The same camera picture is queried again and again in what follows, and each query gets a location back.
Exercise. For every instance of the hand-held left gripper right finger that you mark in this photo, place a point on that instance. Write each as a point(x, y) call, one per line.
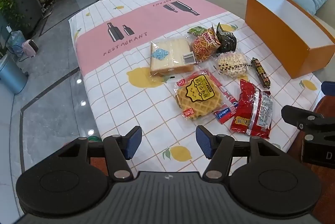
point(205, 141)

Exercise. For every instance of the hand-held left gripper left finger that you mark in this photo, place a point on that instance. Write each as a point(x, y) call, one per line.
point(133, 141)

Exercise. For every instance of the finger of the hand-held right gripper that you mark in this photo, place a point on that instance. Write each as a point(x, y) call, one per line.
point(328, 90)
point(295, 114)

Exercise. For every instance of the orange cardboard box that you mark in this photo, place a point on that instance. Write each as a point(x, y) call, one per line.
point(288, 38)

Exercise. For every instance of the sliced bread packet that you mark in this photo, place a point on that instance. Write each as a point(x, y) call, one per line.
point(170, 56)

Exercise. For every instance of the red and blue striped packet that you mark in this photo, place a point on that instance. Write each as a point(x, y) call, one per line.
point(226, 113)

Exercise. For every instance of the waffle packet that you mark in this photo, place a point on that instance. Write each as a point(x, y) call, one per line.
point(199, 96)

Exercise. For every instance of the red snack packet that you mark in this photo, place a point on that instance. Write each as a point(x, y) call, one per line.
point(248, 109)

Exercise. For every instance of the dark sausage stick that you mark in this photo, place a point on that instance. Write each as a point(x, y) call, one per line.
point(260, 72)

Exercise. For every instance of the white puffs clear packet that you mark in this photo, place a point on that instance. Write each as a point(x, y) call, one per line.
point(233, 64)

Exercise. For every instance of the orange snack sticks packet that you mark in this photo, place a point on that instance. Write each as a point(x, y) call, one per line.
point(204, 47)

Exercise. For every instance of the black snack packet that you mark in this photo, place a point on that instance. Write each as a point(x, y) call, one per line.
point(226, 42)

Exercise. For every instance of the green snack packet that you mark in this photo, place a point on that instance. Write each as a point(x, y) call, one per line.
point(196, 30)

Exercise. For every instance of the pink and white printed tablecloth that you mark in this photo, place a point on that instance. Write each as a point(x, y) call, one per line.
point(157, 12)

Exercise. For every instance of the blue-grey trash can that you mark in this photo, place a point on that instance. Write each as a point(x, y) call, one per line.
point(11, 75)

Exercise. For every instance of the pink small heater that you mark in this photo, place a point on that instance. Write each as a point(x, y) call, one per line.
point(30, 48)

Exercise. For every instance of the clear plastic bag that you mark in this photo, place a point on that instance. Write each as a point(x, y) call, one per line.
point(15, 41)

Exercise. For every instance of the dark cabinet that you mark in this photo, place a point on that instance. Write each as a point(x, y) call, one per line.
point(28, 9)

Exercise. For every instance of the green potted plant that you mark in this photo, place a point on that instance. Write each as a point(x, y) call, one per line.
point(9, 1)

